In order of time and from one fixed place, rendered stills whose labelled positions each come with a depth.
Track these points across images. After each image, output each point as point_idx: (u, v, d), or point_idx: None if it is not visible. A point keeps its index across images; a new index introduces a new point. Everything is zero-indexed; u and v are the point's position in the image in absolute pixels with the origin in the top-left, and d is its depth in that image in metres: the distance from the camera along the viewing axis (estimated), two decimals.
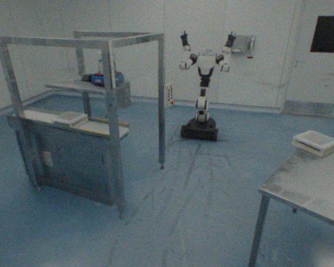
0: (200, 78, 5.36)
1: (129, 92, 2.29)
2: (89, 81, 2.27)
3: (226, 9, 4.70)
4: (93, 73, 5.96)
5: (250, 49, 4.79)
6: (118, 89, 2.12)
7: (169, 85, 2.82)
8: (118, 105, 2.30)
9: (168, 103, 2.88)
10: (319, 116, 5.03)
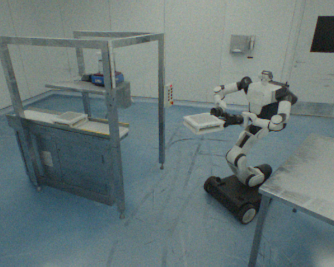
0: (200, 78, 5.36)
1: (129, 92, 2.29)
2: (89, 81, 2.27)
3: (226, 9, 4.70)
4: (93, 73, 5.96)
5: (250, 49, 4.79)
6: (118, 89, 2.12)
7: (169, 85, 2.82)
8: (118, 105, 2.30)
9: (168, 103, 2.88)
10: (319, 116, 5.03)
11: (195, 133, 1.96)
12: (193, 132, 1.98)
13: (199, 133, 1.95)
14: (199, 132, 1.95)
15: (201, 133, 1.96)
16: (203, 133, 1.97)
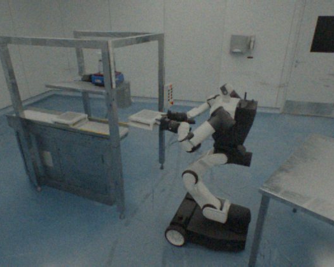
0: (200, 78, 5.36)
1: (129, 92, 2.29)
2: (89, 81, 2.27)
3: (226, 9, 4.70)
4: (93, 73, 5.96)
5: (250, 49, 4.79)
6: (118, 89, 2.12)
7: (169, 85, 2.82)
8: (118, 105, 2.30)
9: (168, 103, 2.88)
10: (319, 116, 5.03)
11: (129, 123, 2.14)
12: None
13: (130, 124, 2.12)
14: (130, 123, 2.11)
15: (132, 124, 2.11)
16: (133, 126, 2.10)
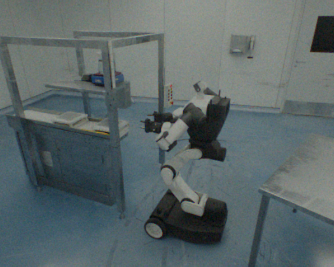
0: (200, 78, 5.36)
1: (129, 92, 2.29)
2: (89, 81, 2.27)
3: (226, 9, 4.70)
4: (93, 73, 5.96)
5: (250, 49, 4.79)
6: (118, 89, 2.12)
7: (169, 85, 2.82)
8: (118, 105, 2.30)
9: (168, 103, 2.88)
10: (319, 116, 5.03)
11: None
12: None
13: None
14: None
15: None
16: None
